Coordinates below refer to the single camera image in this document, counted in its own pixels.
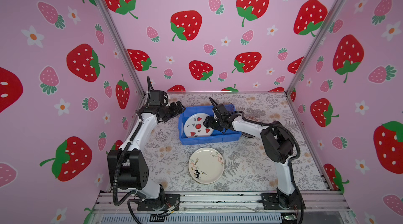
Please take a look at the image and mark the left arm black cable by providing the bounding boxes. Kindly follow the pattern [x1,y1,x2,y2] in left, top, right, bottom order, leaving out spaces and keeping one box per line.
[112,141,139,207]

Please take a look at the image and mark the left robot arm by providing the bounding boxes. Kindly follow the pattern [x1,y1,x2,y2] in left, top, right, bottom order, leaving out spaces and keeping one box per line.
[107,90,186,206]

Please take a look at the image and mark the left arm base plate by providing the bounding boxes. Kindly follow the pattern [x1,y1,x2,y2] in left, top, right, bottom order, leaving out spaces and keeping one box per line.
[137,194,181,211]

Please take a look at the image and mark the aluminium front rail frame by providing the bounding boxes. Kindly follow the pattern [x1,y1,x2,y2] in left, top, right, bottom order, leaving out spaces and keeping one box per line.
[89,191,358,224]

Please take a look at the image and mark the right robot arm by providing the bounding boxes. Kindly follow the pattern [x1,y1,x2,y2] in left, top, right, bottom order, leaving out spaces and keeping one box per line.
[203,99,304,210]

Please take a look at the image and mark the cream floral plate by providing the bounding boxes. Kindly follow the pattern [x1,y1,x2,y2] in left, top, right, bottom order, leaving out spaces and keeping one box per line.
[188,147,225,185]

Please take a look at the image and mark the white strawberry pattern plate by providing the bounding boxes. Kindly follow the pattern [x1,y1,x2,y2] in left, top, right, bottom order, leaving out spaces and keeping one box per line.
[184,113,214,138]

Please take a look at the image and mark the blue plastic bin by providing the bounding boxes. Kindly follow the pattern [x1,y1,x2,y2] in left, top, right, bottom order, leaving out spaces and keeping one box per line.
[178,106,241,145]

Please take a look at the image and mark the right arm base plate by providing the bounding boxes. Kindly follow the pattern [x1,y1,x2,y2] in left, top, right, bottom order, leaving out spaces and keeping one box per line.
[258,192,305,210]

